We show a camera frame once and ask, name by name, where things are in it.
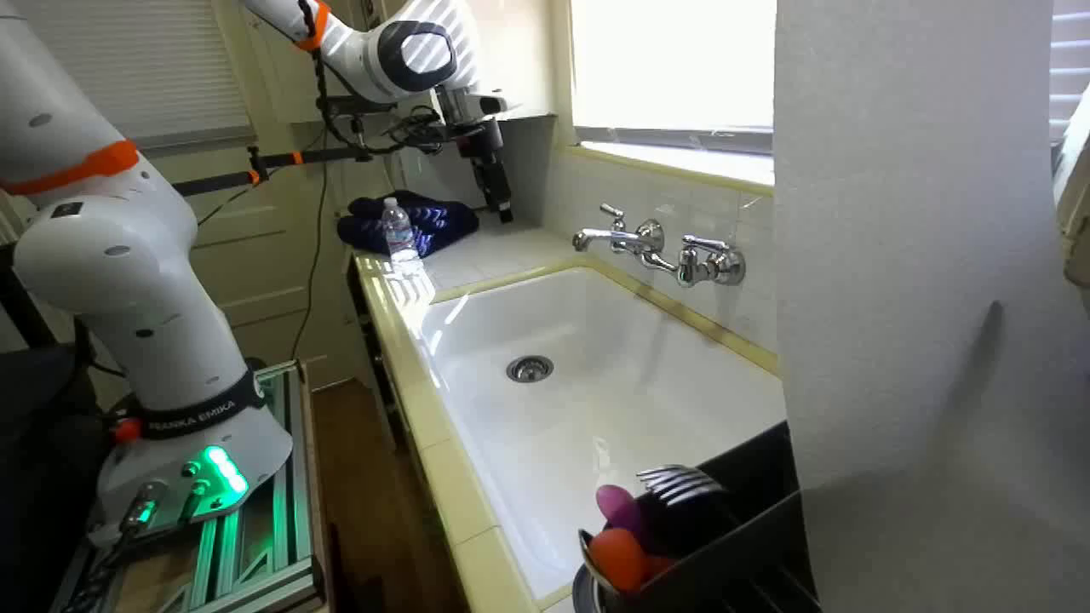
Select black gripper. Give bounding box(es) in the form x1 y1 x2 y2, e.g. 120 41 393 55
459 113 519 225

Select blue crumpled bag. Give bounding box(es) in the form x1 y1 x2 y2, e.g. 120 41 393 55
333 186 484 260

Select clear plastic water bottle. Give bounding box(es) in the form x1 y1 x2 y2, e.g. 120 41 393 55
377 193 426 283

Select metal sink drain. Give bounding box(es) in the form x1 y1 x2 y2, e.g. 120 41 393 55
504 354 556 386

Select white window blind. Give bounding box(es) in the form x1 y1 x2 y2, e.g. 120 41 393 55
570 0 1090 156

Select white sink basin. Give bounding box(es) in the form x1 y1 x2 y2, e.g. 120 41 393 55
412 266 789 604

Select black clamp rod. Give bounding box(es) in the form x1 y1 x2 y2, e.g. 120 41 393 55
166 141 377 197

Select white stacked plates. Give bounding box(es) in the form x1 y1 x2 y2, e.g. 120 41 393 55
636 465 724 512

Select white roller shade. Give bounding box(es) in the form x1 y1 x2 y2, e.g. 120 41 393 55
32 0 259 152

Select orange kitchen utensil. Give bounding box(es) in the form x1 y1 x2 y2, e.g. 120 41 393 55
587 526 653 595

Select grey dish rack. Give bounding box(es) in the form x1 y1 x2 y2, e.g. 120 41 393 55
572 420 822 613

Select black padded chair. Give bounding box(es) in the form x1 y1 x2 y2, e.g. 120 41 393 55
0 343 111 613

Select plain white wall cabinet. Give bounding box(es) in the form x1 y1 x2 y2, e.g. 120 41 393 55
469 0 557 122

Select chrome wall faucet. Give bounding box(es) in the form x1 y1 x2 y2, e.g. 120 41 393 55
570 201 749 291

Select black stereo camera bar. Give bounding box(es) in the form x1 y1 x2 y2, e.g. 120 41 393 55
314 91 394 118

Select black hanging cable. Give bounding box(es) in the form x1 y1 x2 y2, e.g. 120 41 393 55
285 49 333 369

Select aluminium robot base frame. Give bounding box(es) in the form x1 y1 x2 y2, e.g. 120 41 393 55
49 360 326 613

